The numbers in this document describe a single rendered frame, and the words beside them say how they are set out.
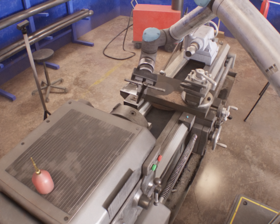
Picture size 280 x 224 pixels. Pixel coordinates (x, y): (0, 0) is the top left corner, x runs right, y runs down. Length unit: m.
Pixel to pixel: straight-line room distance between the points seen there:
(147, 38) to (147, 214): 0.93
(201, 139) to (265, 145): 1.37
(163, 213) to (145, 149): 0.51
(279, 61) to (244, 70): 3.82
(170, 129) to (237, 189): 1.13
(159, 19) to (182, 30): 3.27
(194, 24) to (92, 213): 0.90
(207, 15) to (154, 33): 0.34
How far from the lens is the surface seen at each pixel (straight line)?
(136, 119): 1.28
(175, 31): 1.29
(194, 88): 1.74
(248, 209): 2.11
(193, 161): 2.12
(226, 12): 0.78
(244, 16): 0.75
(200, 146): 1.96
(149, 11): 4.48
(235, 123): 3.25
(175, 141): 1.67
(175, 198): 1.91
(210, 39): 2.59
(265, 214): 2.14
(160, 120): 1.99
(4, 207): 0.97
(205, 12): 1.09
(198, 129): 1.85
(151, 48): 1.32
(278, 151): 3.13
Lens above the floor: 2.05
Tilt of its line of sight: 40 degrees down
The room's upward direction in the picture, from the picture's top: straight up
